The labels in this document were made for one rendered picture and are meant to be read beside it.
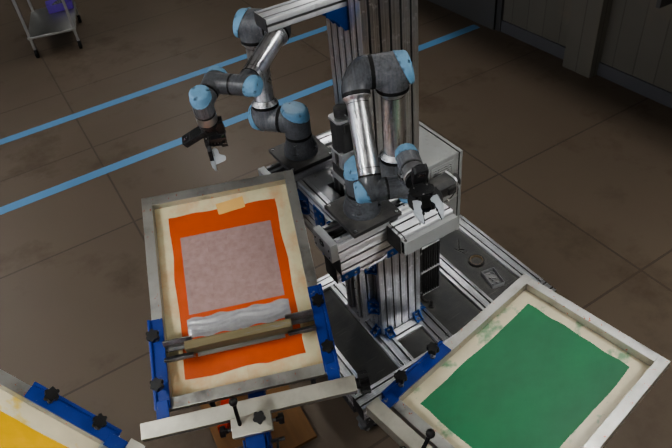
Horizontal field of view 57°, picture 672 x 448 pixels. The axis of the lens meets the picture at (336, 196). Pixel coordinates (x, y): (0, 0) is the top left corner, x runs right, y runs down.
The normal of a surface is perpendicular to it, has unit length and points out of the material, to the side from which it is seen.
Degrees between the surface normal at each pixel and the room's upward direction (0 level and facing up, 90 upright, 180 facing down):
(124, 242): 0
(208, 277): 24
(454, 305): 0
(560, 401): 0
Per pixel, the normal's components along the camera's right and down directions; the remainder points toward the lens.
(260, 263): 0.00, -0.46
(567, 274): -0.09, -0.77
